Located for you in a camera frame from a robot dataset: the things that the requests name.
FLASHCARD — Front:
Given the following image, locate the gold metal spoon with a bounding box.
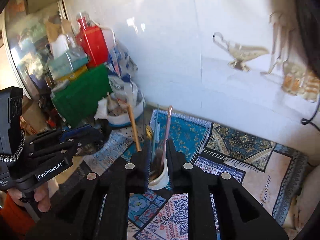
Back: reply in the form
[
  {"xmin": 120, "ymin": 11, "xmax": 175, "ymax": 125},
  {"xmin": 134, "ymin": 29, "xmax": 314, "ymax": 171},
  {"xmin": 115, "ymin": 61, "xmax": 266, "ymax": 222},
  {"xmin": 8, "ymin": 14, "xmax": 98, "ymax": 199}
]
[{"xmin": 145, "ymin": 125, "xmax": 153, "ymax": 142}]

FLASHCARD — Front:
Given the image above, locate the blue white plastic bag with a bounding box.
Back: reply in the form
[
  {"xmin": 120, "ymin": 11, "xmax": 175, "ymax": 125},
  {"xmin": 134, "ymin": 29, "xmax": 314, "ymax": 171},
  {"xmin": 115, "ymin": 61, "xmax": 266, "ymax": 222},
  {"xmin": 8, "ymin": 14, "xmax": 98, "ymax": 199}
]
[{"xmin": 107, "ymin": 40, "xmax": 138, "ymax": 108}]

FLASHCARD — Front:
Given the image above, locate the black power cable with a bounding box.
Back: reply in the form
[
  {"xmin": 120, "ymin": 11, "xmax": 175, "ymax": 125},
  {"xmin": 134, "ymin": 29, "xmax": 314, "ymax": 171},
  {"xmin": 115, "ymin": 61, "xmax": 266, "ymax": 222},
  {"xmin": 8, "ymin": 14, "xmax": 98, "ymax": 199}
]
[{"xmin": 301, "ymin": 100, "xmax": 320, "ymax": 132}]

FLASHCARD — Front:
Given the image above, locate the red tin box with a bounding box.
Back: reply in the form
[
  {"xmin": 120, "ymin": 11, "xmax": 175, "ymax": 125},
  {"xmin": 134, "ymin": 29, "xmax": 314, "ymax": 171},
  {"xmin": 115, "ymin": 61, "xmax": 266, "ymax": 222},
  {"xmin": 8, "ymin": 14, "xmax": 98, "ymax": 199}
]
[{"xmin": 76, "ymin": 11, "xmax": 108, "ymax": 68}]

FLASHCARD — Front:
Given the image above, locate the white ceramic utensil cup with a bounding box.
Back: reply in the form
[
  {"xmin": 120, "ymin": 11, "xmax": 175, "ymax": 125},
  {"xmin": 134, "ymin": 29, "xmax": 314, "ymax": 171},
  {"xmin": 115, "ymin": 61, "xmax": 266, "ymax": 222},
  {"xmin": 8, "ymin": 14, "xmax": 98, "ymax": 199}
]
[{"xmin": 148, "ymin": 158, "xmax": 169, "ymax": 191}]

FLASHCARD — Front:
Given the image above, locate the white blue-rimmed bowl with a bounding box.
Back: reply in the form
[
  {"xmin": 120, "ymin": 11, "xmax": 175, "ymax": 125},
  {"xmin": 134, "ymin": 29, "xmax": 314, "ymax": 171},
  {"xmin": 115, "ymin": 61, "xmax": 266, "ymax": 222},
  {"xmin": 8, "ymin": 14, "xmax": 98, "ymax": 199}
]
[{"xmin": 94, "ymin": 96, "xmax": 145, "ymax": 127}]

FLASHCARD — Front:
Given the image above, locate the teal chopstick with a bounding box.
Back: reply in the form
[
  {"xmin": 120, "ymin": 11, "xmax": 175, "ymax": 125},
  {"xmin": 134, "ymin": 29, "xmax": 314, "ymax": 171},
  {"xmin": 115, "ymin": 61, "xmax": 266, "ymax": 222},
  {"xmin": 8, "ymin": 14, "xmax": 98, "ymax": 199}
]
[{"xmin": 152, "ymin": 105, "xmax": 159, "ymax": 160}]

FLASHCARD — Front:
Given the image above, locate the mauve purple chopstick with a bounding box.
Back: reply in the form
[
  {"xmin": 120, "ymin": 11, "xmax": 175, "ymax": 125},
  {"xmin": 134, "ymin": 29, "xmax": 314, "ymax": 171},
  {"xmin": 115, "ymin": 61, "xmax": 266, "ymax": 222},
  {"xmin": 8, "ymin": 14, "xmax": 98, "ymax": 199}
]
[{"xmin": 160, "ymin": 106, "xmax": 173, "ymax": 171}]

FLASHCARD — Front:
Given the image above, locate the person's left hand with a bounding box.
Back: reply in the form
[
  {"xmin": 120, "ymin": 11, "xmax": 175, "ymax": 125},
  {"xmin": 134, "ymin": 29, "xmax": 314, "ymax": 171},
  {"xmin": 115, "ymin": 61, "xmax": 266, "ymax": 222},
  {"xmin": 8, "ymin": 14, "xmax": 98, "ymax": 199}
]
[{"xmin": 7, "ymin": 183, "xmax": 51, "ymax": 212}]

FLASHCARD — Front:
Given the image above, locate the teal tissue box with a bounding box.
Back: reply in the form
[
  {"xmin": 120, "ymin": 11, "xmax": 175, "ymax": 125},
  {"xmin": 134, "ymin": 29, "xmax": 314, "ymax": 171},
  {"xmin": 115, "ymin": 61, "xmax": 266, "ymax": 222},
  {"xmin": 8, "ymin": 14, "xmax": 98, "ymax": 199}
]
[{"xmin": 48, "ymin": 47, "xmax": 88, "ymax": 81}]

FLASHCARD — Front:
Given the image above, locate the orange yellow chopstick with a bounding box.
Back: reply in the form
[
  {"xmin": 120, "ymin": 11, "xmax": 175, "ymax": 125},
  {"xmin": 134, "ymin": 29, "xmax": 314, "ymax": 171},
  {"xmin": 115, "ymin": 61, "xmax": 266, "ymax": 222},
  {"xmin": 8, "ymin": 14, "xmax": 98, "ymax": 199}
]
[{"xmin": 127, "ymin": 104, "xmax": 141, "ymax": 152}]

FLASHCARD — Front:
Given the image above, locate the white rice cooker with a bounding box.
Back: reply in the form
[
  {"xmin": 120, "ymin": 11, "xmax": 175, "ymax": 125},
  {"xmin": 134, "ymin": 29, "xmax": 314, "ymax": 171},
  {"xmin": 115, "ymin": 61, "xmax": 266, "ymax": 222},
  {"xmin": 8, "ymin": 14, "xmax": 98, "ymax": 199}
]
[{"xmin": 294, "ymin": 165, "xmax": 320, "ymax": 231}]

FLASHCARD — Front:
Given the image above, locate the patterned patchwork table mat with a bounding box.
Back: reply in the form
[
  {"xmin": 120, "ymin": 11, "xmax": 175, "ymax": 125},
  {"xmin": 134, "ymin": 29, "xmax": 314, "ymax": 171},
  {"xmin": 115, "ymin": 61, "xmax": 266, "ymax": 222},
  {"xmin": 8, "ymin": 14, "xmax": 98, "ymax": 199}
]
[{"xmin": 85, "ymin": 114, "xmax": 308, "ymax": 239}]

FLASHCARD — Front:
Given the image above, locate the green cutting board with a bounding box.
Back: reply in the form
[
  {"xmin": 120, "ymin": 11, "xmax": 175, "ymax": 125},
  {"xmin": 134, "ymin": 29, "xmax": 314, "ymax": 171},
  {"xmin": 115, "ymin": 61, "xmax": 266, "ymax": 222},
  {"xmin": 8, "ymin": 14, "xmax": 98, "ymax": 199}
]
[{"xmin": 52, "ymin": 64, "xmax": 112, "ymax": 128}]

